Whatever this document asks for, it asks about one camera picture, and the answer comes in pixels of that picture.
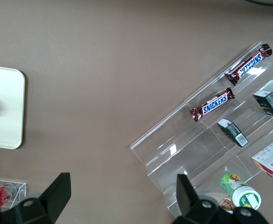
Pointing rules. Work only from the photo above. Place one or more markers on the small black carton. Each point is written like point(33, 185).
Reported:
point(232, 131)
point(268, 103)

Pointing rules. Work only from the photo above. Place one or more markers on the green and white bottle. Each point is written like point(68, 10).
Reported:
point(239, 191)

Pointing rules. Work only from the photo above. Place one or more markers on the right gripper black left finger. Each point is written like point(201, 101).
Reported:
point(57, 193)

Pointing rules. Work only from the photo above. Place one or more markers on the red soda can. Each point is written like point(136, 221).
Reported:
point(1, 194)

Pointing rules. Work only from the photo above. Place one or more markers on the Snickers chocolate bar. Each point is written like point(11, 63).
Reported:
point(249, 65)
point(214, 105)

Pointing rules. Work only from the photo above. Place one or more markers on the beige plastic tray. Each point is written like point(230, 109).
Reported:
point(8, 116)

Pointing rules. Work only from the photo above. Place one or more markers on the clear acrylic stepped display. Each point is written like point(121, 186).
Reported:
point(173, 151)

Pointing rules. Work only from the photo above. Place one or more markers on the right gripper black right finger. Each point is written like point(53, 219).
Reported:
point(186, 198)

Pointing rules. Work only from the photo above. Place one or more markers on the clear acrylic bottle rack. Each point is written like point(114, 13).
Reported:
point(22, 191)

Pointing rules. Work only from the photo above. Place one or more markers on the light wicker basket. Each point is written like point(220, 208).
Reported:
point(227, 204)

